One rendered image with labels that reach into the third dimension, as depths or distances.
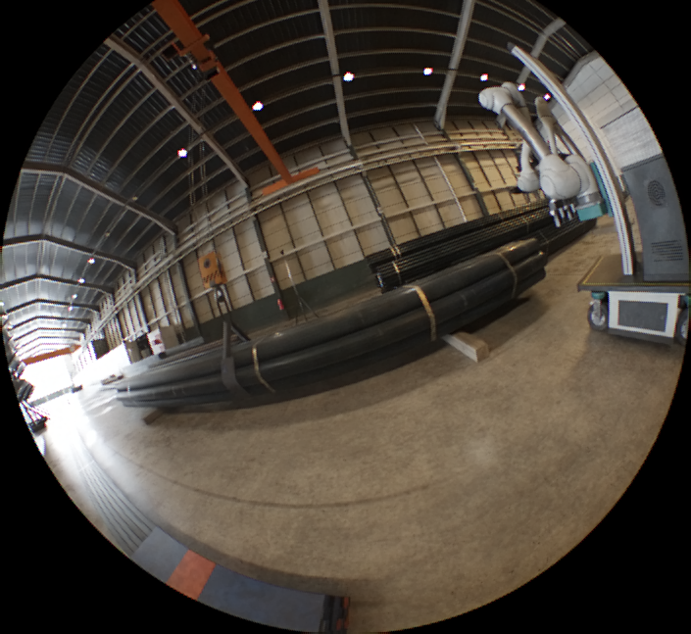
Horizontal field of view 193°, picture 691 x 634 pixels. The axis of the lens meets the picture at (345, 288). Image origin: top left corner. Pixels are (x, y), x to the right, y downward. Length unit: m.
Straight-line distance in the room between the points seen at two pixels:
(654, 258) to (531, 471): 1.05
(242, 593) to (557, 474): 0.93
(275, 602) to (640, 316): 1.63
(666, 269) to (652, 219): 0.23
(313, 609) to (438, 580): 0.31
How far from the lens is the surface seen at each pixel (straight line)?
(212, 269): 1.97
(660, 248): 1.35
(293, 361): 1.45
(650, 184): 1.31
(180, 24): 5.51
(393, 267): 2.54
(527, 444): 0.94
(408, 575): 0.78
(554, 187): 1.15
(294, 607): 0.69
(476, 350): 1.40
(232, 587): 0.80
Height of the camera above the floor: 0.77
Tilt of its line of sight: 2 degrees down
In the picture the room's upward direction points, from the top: 20 degrees counter-clockwise
